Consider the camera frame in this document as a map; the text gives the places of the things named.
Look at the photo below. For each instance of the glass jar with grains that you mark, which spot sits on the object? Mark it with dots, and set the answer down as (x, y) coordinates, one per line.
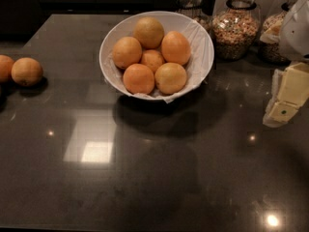
(235, 28)
(268, 42)

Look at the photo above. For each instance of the white bowl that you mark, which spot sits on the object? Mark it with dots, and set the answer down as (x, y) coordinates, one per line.
(202, 53)

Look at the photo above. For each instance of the orange on table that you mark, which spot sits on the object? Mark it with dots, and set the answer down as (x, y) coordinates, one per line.
(27, 72)

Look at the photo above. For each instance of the right glass jar with grains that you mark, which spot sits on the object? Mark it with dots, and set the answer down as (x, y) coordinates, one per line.
(268, 42)

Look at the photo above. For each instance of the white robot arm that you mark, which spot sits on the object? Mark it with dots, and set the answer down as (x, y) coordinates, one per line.
(294, 33)

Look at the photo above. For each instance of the white paper liner in bowl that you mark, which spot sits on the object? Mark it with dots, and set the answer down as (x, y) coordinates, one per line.
(199, 62)

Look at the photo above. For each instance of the middle glass jar with grains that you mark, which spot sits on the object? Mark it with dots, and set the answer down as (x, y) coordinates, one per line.
(235, 28)

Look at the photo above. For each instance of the small centre orange in bowl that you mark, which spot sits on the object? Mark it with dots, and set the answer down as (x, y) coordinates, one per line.
(152, 59)

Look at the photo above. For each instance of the left glass jar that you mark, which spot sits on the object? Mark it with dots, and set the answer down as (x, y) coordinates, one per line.
(193, 9)

